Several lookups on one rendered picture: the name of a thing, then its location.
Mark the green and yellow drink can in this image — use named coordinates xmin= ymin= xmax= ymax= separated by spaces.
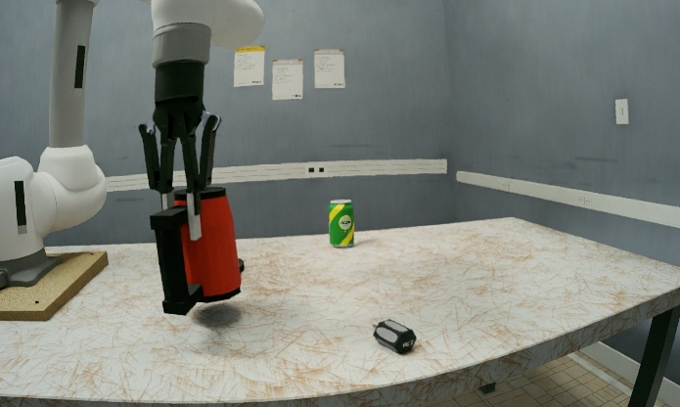
xmin=329 ymin=200 xmax=354 ymax=249

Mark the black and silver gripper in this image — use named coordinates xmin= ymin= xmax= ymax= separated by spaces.
xmin=138 ymin=62 xmax=221 ymax=241

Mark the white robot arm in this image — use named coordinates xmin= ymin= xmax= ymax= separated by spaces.
xmin=0 ymin=0 xmax=264 ymax=288

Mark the red kettle with black handle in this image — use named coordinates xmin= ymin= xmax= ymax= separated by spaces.
xmin=150 ymin=187 xmax=242 ymax=316

